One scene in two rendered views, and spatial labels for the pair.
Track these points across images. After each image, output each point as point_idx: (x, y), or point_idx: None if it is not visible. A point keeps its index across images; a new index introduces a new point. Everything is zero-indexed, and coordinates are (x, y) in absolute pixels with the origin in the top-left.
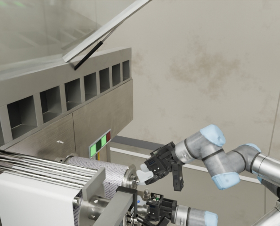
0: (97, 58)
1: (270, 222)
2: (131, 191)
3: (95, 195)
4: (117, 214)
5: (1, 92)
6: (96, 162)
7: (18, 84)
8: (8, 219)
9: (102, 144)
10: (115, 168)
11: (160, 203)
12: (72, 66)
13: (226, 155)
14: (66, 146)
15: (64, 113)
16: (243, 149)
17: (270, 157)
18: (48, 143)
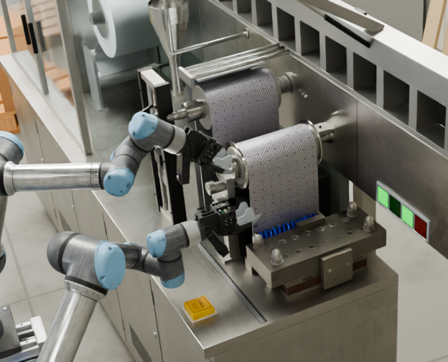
0: (412, 63)
1: None
2: (156, 85)
3: (202, 101)
4: (147, 76)
5: (296, 5)
6: (273, 134)
7: (307, 9)
8: None
9: (402, 215)
10: (248, 141)
11: (212, 207)
12: (364, 38)
13: (126, 144)
14: (345, 131)
15: (348, 87)
16: (118, 161)
17: (87, 164)
18: (325, 98)
